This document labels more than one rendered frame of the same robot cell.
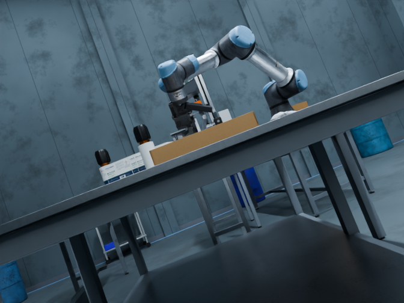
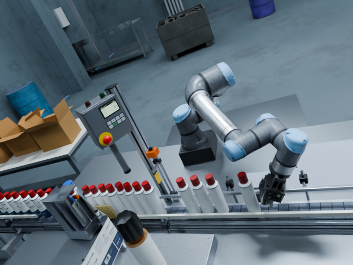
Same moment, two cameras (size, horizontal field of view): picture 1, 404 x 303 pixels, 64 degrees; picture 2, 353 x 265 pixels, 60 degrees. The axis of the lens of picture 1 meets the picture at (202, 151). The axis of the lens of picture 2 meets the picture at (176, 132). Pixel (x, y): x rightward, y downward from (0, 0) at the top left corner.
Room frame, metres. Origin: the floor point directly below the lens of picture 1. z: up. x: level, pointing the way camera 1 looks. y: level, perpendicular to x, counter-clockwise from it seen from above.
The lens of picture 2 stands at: (1.12, 0.85, 1.82)
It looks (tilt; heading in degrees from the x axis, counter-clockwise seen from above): 27 degrees down; 302
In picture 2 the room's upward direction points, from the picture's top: 24 degrees counter-clockwise
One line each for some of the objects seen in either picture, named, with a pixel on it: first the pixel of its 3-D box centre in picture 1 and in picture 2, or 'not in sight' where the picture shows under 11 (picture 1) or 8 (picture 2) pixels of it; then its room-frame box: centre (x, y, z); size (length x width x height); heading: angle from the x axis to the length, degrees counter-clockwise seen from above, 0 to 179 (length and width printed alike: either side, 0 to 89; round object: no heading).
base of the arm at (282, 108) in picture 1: (281, 112); (191, 135); (1.89, -0.52, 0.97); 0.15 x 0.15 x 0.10
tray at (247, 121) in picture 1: (204, 145); not in sight; (0.90, -0.01, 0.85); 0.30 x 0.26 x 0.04; 1
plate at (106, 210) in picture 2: not in sight; (105, 212); (2.20, 0.04, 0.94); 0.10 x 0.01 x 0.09; 1
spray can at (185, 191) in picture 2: not in sight; (187, 196); (1.73, 0.00, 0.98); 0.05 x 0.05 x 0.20
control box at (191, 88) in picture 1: (187, 80); (105, 120); (2.00, -0.08, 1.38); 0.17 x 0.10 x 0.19; 56
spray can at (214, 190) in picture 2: not in sight; (216, 194); (1.60, -0.01, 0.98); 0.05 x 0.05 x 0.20
